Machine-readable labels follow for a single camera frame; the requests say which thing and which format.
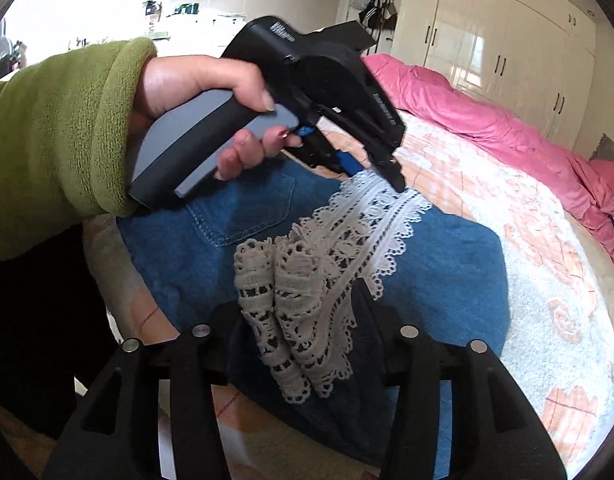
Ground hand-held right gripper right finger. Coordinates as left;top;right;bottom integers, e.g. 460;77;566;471
349;276;555;480

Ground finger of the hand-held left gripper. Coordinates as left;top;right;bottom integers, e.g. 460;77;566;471
377;152;409;194
307;142;370;181

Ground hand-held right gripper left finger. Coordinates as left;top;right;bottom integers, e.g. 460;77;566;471
42;305;248;480

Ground person's left forearm green sleeve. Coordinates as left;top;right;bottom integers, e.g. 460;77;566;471
0;37;158;261

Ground person's left hand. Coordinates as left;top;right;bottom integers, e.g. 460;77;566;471
134;52;290;181

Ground hanging bags on door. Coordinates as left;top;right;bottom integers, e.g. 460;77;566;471
352;0;403;33

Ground pink duvet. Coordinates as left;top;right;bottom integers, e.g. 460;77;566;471
359;54;614;273

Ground beige quilted bed sheet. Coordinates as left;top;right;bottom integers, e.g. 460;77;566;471
82;215;614;480

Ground cluttered white desk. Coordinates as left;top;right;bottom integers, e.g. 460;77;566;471
137;0;253;43

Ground floral fleece blanket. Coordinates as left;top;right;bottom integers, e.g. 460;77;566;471
82;110;614;480

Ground white wardrobe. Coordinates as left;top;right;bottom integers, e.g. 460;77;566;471
389;0;600;161

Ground person's dark clothing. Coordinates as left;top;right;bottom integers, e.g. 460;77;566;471
0;215;125;480

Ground grey quilted headboard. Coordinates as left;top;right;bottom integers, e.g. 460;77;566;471
589;132;614;168

